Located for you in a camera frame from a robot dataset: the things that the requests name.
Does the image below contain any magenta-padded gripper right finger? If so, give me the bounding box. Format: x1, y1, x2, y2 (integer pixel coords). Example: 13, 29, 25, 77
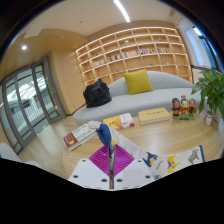
112, 144, 156, 191

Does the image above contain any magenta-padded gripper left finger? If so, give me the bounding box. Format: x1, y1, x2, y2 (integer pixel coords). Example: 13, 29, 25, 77
68, 143, 113, 191

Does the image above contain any white cartoon-print towel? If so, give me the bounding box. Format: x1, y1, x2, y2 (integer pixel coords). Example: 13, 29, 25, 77
96, 123, 206, 181

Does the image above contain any red and white book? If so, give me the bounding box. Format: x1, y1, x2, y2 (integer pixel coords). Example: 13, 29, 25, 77
63, 122, 100, 152

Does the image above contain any small patterned pouch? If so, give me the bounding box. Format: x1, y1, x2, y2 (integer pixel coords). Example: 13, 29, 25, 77
87, 120, 103, 130

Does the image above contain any white book with red spine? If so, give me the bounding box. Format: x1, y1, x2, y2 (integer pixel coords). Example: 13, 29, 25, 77
119, 112, 136, 129

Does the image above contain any flat yellow box book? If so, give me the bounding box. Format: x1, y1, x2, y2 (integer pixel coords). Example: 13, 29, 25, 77
137, 107, 172, 126

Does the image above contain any grey curved sofa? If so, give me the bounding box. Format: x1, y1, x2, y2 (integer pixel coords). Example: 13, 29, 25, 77
73, 70, 205, 127

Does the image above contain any black bag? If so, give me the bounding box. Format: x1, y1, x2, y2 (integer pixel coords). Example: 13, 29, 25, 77
82, 78, 113, 109

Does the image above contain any colourful figurine group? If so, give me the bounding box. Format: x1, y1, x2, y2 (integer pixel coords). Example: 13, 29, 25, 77
170, 94, 199, 121

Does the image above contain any small white jar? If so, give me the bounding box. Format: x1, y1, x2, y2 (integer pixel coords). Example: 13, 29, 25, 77
203, 110, 214, 126

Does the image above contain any grey-framed glass door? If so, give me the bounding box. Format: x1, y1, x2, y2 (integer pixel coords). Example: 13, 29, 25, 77
0, 54, 67, 156

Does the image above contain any yellow cushion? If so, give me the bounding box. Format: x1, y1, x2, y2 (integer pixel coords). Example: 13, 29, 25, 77
122, 68, 155, 96

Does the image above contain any green potted plant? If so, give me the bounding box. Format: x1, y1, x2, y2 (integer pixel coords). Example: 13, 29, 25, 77
190, 68, 224, 118

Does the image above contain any dark-framed window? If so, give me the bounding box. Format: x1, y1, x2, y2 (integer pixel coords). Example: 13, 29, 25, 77
191, 26, 222, 73

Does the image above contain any long ceiling light strip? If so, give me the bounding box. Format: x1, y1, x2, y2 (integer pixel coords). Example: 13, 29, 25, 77
113, 0, 132, 23

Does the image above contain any wooden wall shelf unit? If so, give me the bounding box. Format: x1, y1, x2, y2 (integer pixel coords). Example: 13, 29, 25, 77
74, 26, 194, 88

